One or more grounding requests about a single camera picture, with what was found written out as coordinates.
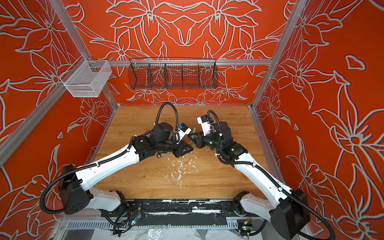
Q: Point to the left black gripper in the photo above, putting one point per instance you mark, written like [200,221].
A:
[181,147]

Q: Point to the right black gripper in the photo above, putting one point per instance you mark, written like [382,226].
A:
[199,139]

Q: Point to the dark green pen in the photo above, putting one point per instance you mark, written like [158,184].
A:
[192,135]

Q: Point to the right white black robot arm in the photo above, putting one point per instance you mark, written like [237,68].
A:
[286,209]

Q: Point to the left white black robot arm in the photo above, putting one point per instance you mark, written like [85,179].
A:
[76,186]

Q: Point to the clear plastic bin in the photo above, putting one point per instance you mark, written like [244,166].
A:
[87,78]

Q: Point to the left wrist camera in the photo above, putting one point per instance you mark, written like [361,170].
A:
[183,130]

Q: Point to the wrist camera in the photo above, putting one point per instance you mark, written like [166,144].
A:
[206,123]
[183,130]

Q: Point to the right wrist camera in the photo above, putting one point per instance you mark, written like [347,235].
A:
[206,123]

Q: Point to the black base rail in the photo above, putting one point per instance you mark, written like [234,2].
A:
[220,207]

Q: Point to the black wire basket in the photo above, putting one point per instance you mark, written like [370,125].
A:
[173,74]

